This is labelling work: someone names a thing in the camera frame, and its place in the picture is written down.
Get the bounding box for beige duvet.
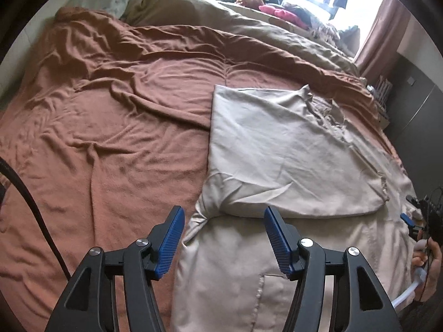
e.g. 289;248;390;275
123;0;367;77

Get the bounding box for pale green nightstand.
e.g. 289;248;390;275
367;86;393;130

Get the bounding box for person's right hand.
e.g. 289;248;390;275
412;238;443;301

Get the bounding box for brown bed sheet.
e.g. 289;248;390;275
0;7;405;332

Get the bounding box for brown curtain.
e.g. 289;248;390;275
355;0;412;77

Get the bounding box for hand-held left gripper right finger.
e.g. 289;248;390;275
264;206;404;332

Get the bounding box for white tube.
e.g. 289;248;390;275
393;266;427;311

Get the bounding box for pink cushion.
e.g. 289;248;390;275
259;4;300;19

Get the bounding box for dark wardrobe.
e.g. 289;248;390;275
381;53;443;189

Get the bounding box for beige pants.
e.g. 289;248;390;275
171;84;421;332

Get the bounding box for pile of patterned clothes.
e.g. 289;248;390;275
284;3;360;52

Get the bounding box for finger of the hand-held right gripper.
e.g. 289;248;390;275
406;195;430;210
400;212;424;241

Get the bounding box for white pillow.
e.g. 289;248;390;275
71;0;137;19

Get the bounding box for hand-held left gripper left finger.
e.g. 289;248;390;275
44;206;185;332

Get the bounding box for black cable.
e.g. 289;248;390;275
0;157;71;281

